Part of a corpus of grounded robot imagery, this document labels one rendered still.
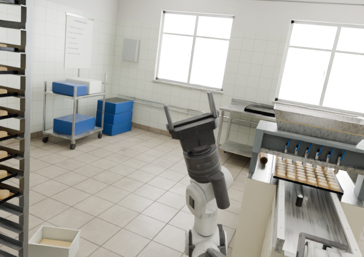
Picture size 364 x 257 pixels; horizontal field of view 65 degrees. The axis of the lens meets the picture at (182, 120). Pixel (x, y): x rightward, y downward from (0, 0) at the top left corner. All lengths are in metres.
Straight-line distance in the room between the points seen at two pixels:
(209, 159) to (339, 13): 4.49
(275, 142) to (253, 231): 0.62
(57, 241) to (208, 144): 2.01
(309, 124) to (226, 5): 3.65
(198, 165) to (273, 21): 4.47
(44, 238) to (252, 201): 1.62
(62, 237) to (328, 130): 2.06
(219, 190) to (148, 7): 5.30
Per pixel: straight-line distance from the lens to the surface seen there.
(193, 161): 0.70
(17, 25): 1.37
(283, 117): 1.90
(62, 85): 4.50
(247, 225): 2.12
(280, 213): 1.49
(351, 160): 2.04
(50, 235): 2.59
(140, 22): 5.90
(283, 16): 5.05
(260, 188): 1.99
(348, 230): 1.56
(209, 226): 0.91
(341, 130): 1.95
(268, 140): 1.98
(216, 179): 0.71
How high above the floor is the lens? 1.56
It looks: 13 degrees down
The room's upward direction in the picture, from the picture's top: 8 degrees clockwise
